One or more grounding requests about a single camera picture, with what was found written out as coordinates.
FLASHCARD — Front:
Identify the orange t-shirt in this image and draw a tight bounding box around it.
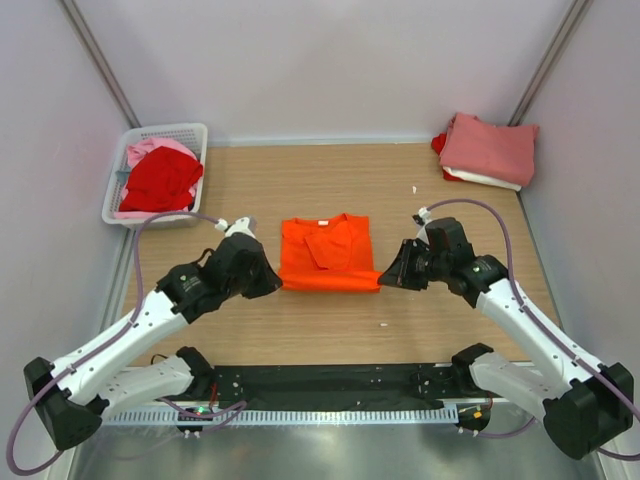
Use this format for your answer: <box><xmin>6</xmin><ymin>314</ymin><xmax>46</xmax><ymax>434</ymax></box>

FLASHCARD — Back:
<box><xmin>278</xmin><ymin>213</ymin><xmax>380</xmax><ymax>293</ymax></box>

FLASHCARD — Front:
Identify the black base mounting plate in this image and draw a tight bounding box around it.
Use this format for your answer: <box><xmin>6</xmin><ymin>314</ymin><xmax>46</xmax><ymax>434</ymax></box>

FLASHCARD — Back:
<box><xmin>199</xmin><ymin>363</ymin><xmax>512</xmax><ymax>414</ymax></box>

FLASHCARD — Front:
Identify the pink t-shirt in basket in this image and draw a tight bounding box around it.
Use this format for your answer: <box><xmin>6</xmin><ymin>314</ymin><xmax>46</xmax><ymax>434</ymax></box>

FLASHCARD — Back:
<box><xmin>114</xmin><ymin>137</ymin><xmax>201</xmax><ymax>219</ymax></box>

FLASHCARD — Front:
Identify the folded pink t-shirt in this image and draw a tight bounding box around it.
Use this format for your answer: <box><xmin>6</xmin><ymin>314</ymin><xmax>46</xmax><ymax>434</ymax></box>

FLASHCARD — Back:
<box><xmin>438</xmin><ymin>112</ymin><xmax>539</xmax><ymax>189</ymax></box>

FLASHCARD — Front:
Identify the arm white wrist camera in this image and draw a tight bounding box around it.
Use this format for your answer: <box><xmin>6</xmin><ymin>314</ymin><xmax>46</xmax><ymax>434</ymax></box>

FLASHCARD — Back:
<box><xmin>215</xmin><ymin>216</ymin><xmax>257</xmax><ymax>238</ymax></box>
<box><xmin>412</xmin><ymin>206</ymin><xmax>433</xmax><ymax>244</ymax></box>

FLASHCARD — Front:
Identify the left arm white wrist camera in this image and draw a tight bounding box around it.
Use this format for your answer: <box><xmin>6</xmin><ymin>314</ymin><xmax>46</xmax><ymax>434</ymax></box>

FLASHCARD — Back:
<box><xmin>215</xmin><ymin>216</ymin><xmax>257</xmax><ymax>238</ymax></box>

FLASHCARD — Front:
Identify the right arm white wrist camera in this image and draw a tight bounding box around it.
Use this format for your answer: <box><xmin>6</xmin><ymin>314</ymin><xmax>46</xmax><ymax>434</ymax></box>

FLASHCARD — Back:
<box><xmin>412</xmin><ymin>206</ymin><xmax>433</xmax><ymax>244</ymax></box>

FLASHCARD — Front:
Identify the white cable duct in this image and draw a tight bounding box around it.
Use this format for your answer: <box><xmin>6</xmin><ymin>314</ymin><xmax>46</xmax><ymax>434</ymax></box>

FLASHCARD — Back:
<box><xmin>104</xmin><ymin>404</ymin><xmax>459</xmax><ymax>427</ymax></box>

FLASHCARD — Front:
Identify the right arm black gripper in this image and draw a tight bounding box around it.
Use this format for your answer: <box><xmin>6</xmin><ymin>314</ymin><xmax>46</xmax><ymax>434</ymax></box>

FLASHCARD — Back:
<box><xmin>379</xmin><ymin>238</ymin><xmax>450</xmax><ymax>291</ymax></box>

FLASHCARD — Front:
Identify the grey plastic laundry basket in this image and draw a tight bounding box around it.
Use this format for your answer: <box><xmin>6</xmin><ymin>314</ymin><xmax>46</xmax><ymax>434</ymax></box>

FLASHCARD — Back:
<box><xmin>102</xmin><ymin>123</ymin><xmax>208</xmax><ymax>229</ymax></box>

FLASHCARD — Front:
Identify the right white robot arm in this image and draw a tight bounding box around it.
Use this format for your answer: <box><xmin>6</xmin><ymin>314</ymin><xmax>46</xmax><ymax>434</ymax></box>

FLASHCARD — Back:
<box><xmin>378</xmin><ymin>212</ymin><xmax>634</xmax><ymax>459</ymax></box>

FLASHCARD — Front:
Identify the aluminium frame rail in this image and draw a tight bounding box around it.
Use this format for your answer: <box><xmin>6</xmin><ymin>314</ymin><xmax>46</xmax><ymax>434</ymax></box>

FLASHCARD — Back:
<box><xmin>59</xmin><ymin>360</ymin><xmax>609</xmax><ymax>409</ymax></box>

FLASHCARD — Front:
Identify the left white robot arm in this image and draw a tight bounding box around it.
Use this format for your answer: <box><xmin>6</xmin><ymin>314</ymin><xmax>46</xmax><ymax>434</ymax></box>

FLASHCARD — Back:
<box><xmin>24</xmin><ymin>232</ymin><xmax>282</xmax><ymax>451</ymax></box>

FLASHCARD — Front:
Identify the folded red t-shirt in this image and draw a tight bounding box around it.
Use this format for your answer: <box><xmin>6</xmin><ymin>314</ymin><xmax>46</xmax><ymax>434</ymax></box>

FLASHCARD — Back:
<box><xmin>430</xmin><ymin>132</ymin><xmax>448</xmax><ymax>156</ymax></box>

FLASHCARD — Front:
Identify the red t-shirt in basket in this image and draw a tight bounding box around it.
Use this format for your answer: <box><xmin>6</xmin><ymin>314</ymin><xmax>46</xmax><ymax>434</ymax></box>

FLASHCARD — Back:
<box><xmin>119</xmin><ymin>147</ymin><xmax>204</xmax><ymax>213</ymax></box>

